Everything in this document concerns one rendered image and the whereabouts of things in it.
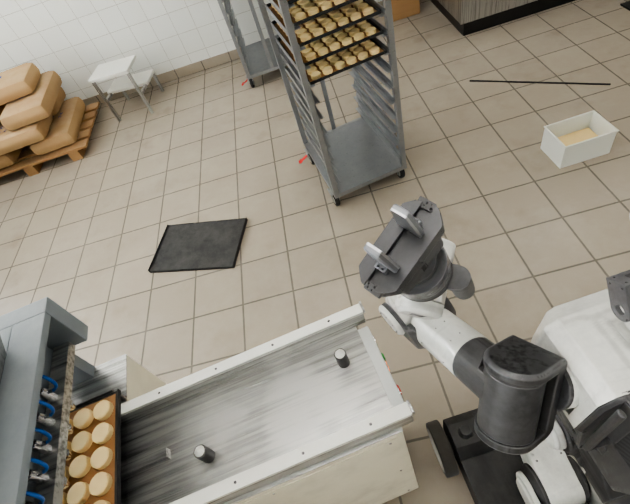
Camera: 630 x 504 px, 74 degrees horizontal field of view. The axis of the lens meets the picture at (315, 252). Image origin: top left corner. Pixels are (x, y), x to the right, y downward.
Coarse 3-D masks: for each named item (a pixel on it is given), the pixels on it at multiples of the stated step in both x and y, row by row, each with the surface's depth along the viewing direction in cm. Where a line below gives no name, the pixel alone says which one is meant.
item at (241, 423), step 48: (336, 336) 116; (240, 384) 114; (288, 384) 110; (336, 384) 107; (144, 432) 112; (192, 432) 109; (240, 432) 106; (288, 432) 103; (144, 480) 104; (192, 480) 101; (288, 480) 96; (336, 480) 109; (384, 480) 127
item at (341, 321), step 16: (320, 320) 113; (336, 320) 112; (352, 320) 113; (288, 336) 113; (304, 336) 111; (320, 336) 114; (256, 352) 112; (272, 352) 112; (288, 352) 115; (208, 368) 112; (224, 368) 111; (240, 368) 113; (176, 384) 112; (192, 384) 111; (208, 384) 114; (144, 400) 111; (160, 400) 112; (176, 400) 114; (128, 416) 112
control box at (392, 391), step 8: (368, 328) 115; (360, 336) 114; (368, 336) 114; (368, 344) 112; (376, 344) 112; (368, 352) 111; (376, 352) 110; (376, 360) 109; (384, 360) 109; (376, 368) 107; (384, 368) 107; (384, 376) 106; (384, 384) 104; (392, 384) 104; (392, 392) 103; (392, 400) 102; (400, 400) 101
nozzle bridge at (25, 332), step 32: (0, 320) 103; (32, 320) 100; (64, 320) 107; (32, 352) 94; (64, 352) 109; (0, 384) 90; (32, 384) 88; (64, 384) 102; (0, 416) 85; (32, 416) 84; (64, 416) 98; (0, 448) 80; (64, 448) 94; (0, 480) 76
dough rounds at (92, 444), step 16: (112, 400) 113; (80, 416) 110; (96, 416) 109; (112, 416) 110; (80, 432) 107; (96, 432) 106; (112, 432) 107; (80, 448) 105; (96, 448) 106; (112, 448) 105; (80, 464) 102; (96, 464) 101; (112, 464) 102; (80, 480) 102; (96, 480) 99; (112, 480) 99; (64, 496) 99; (80, 496) 97; (96, 496) 98; (112, 496) 97
